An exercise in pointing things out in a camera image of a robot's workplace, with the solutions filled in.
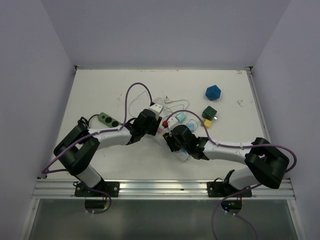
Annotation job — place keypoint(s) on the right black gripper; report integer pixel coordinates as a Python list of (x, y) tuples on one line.
[(169, 138)]

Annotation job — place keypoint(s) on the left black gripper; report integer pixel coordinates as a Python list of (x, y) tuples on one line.
[(155, 124)]

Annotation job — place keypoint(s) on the white power strip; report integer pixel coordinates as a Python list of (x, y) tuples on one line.
[(159, 138)]

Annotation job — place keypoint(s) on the light blue plug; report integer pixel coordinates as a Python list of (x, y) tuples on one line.
[(181, 117)]

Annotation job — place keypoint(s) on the green power strip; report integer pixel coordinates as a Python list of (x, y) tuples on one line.
[(108, 120)]

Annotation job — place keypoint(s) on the yellow plug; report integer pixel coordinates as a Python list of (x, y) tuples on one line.
[(207, 123)]

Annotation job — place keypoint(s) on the dark green plug adapter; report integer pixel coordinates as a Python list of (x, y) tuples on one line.
[(209, 113)]

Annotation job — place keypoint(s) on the blue plug adapter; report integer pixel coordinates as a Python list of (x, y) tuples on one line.
[(213, 92)]

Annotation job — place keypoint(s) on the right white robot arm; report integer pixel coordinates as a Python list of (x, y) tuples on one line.
[(241, 178)]

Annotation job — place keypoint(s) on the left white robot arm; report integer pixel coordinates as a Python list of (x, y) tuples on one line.
[(77, 149)]

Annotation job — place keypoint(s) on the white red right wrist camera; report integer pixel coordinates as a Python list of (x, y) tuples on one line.
[(170, 123)]

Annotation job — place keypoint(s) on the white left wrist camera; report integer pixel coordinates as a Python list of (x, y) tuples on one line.
[(157, 109)]

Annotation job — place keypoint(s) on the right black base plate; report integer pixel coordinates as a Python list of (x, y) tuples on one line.
[(218, 189)]

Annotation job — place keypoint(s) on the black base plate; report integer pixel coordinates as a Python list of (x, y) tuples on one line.
[(218, 189), (110, 187)]

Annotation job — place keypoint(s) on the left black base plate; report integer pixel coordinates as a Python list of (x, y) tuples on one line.
[(110, 187)]

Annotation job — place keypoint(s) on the aluminium right side rail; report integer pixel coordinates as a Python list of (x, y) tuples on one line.
[(257, 100)]

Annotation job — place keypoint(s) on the aluminium rail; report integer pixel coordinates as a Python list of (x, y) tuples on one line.
[(257, 100), (156, 190)]

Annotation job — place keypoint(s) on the aluminium front rail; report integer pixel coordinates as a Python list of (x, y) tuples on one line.
[(156, 190)]

